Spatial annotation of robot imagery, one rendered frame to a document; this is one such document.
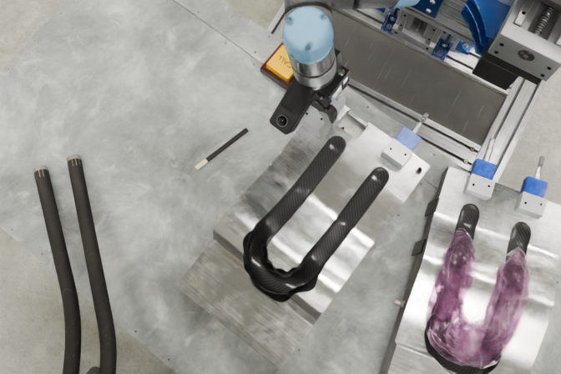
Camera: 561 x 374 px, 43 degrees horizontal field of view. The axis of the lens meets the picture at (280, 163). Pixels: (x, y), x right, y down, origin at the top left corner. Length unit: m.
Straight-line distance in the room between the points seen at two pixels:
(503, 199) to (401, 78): 0.84
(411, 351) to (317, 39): 0.62
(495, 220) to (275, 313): 0.48
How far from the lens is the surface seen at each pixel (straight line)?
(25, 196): 1.59
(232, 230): 1.35
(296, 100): 1.24
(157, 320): 1.48
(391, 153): 1.42
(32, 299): 2.40
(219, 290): 1.41
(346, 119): 1.48
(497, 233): 1.49
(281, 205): 1.39
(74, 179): 1.52
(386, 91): 2.23
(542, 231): 1.52
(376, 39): 2.30
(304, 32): 1.07
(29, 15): 2.69
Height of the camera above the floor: 2.26
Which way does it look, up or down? 74 degrees down
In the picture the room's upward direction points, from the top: 1 degrees clockwise
